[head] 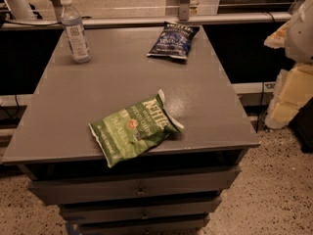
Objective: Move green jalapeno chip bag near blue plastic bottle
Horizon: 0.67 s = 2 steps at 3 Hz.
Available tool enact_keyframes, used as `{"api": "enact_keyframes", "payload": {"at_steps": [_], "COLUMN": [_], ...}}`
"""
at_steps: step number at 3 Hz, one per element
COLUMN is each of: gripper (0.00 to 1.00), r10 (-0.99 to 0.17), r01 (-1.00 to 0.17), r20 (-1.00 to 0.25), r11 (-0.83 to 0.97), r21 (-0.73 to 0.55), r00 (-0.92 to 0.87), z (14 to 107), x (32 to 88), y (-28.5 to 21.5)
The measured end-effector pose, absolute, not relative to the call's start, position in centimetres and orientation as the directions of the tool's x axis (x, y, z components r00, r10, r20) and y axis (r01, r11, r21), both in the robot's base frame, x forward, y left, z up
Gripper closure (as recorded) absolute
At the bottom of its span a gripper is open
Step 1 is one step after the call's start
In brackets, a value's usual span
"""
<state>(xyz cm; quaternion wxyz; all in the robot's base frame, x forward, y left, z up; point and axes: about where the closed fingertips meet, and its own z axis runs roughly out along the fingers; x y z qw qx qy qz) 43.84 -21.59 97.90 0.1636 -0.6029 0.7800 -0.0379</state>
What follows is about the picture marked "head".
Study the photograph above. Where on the green jalapeno chip bag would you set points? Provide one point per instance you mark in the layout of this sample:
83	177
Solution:
134	130

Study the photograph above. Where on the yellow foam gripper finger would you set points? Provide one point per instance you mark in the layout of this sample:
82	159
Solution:
292	91
277	39

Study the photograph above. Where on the bottom grey drawer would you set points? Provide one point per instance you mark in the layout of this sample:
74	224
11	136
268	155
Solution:
145	227

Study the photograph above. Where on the grey drawer cabinet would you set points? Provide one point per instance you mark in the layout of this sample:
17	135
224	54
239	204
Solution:
54	142

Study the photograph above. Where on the grey drawer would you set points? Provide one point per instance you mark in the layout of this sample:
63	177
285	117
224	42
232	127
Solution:
145	227
140	209
132	186

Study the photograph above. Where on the middle grey drawer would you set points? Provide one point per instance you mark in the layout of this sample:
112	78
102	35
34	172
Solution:
140	209

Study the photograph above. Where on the blue chip bag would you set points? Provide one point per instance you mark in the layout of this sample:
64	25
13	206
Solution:
175	41

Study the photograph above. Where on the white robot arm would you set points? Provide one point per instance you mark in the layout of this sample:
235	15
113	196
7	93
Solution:
299	39

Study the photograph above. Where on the grey metal rail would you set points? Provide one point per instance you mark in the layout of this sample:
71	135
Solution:
240	18

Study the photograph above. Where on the top grey drawer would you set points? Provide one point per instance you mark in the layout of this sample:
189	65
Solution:
132	186

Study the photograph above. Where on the clear plastic water bottle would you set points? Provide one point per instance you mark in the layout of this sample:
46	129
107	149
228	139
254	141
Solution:
73	26

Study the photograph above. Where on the white pipe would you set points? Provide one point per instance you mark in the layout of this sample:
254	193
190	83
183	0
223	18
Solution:
20	9

